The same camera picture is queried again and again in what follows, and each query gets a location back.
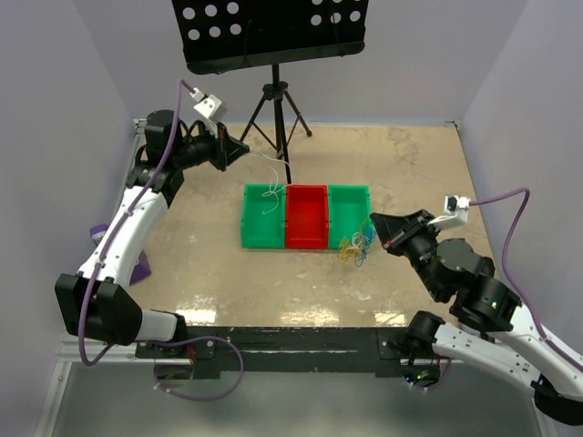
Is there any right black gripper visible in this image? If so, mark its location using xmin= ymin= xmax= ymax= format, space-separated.
xmin=368 ymin=208 xmax=444 ymax=298

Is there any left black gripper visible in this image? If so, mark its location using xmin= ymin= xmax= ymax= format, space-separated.
xmin=173 ymin=118 xmax=250 ymax=172

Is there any coloured cable bundle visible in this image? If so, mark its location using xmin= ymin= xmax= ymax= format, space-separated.
xmin=334 ymin=216 xmax=379 ymax=269

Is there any white cable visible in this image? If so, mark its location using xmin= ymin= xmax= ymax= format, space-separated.
xmin=260 ymin=152 xmax=292 ymax=219

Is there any green bin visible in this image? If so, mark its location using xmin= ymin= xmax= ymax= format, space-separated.
xmin=240 ymin=184 xmax=286 ymax=249
xmin=328 ymin=185 xmax=372 ymax=250

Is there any red bin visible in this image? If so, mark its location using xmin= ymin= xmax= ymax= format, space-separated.
xmin=284 ymin=184 xmax=329 ymax=249

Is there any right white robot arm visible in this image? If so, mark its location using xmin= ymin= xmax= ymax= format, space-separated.
xmin=370 ymin=207 xmax=582 ymax=426

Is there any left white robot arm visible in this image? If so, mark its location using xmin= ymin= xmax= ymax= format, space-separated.
xmin=55 ymin=106 xmax=250 ymax=357

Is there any black music stand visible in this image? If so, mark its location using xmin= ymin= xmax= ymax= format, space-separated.
xmin=172 ymin=1 xmax=368 ymax=163

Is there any purple holder block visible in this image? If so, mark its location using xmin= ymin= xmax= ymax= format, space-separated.
xmin=89 ymin=223 xmax=151 ymax=285

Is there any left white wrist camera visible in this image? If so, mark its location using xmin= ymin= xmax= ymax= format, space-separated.
xmin=189 ymin=87 xmax=228 ymax=123

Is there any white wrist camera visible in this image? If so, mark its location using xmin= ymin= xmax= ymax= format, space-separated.
xmin=428 ymin=195 xmax=471 ymax=230
xmin=189 ymin=87 xmax=228 ymax=123

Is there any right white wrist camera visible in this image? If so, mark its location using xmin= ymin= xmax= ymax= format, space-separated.
xmin=428 ymin=195 xmax=471 ymax=230

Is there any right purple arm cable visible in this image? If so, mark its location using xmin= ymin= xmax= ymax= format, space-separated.
xmin=468 ymin=187 xmax=583 ymax=379

